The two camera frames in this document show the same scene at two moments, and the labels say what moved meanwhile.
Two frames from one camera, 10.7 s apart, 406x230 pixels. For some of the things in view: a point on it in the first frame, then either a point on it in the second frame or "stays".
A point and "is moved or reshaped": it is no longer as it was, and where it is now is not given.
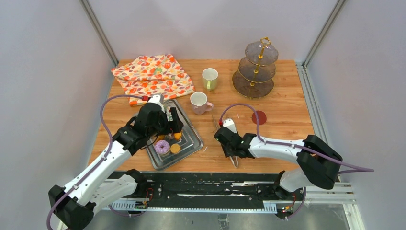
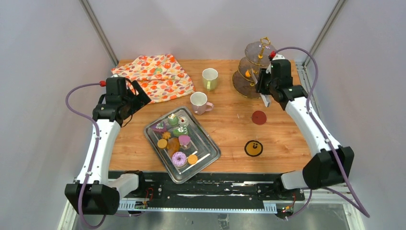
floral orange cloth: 148,75 stays
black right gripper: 227,152 -> 263,75
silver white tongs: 229,123 -> 265,97
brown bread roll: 160,137 -> 173,145
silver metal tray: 164,150 is moved or reshaped
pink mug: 198,100 stays
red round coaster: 262,117 stays
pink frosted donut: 162,147 -> 179,159
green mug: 210,78 stays
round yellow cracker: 175,148 -> 192,159
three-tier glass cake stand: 253,79 stays
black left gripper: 175,125 -> 140,99
